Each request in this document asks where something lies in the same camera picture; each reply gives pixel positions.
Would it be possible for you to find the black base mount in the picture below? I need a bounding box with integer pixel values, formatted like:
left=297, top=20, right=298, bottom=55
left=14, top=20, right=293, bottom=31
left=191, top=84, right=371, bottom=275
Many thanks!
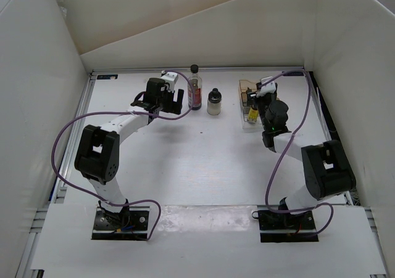
left=252, top=210, right=318, bottom=243
left=91, top=206, right=150, bottom=241

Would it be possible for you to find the tall dark sauce bottle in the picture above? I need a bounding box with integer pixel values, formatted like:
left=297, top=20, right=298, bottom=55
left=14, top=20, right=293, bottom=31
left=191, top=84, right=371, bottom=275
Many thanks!
left=188, top=64, right=202, bottom=110

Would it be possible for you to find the small yellow label bottle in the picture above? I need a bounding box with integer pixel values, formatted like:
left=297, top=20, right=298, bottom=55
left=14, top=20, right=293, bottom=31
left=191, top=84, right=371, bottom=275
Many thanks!
left=247, top=104, right=259, bottom=124

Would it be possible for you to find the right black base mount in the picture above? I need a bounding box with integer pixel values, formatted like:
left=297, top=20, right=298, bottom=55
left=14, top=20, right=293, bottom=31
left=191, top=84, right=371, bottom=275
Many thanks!
left=252, top=210, right=318, bottom=243

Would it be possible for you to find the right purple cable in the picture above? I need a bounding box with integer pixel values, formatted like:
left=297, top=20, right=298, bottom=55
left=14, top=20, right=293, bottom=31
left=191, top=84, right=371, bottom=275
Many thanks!
left=252, top=70, right=335, bottom=236

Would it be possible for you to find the white powder shaker jar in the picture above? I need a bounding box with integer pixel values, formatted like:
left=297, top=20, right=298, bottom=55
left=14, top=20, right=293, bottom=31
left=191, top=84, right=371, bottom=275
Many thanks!
left=207, top=88, right=222, bottom=115

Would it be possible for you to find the blue table sticker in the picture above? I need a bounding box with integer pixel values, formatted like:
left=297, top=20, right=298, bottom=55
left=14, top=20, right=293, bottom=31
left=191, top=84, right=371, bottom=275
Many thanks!
left=283, top=71, right=304, bottom=76
left=96, top=74, right=118, bottom=80

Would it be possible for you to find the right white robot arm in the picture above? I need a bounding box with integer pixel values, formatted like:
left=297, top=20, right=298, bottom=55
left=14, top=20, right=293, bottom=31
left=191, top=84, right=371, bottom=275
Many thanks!
left=246, top=89, right=356, bottom=229

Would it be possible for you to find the clear tiered organizer rack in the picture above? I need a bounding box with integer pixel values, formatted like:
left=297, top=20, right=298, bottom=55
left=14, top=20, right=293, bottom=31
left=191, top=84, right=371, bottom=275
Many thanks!
left=238, top=80, right=263, bottom=132

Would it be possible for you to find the left blue table sticker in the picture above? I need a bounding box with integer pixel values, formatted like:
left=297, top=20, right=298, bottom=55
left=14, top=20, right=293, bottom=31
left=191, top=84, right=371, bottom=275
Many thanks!
left=96, top=74, right=118, bottom=80

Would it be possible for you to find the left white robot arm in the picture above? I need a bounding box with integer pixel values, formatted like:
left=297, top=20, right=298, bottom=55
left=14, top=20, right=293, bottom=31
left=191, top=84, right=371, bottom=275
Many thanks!
left=74, top=72, right=184, bottom=229

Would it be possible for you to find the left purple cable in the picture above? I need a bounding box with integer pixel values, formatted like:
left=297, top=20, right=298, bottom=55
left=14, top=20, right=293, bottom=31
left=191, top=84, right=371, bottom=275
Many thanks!
left=51, top=71, right=194, bottom=241

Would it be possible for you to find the right blue table sticker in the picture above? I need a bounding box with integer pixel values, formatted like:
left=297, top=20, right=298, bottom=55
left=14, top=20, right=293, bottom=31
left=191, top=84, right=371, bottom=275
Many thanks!
left=283, top=71, right=304, bottom=76

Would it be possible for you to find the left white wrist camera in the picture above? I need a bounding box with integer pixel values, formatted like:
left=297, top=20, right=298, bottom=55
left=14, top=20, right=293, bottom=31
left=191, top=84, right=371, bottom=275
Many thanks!
left=160, top=70, right=178, bottom=85

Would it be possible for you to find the purple cable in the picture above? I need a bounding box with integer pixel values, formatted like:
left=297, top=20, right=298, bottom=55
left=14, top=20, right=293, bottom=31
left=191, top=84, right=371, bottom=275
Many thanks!
left=51, top=71, right=194, bottom=241
left=252, top=70, right=335, bottom=236

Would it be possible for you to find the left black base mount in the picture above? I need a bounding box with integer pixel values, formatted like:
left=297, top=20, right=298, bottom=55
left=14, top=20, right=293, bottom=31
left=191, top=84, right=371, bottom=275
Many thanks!
left=91, top=206, right=150, bottom=241

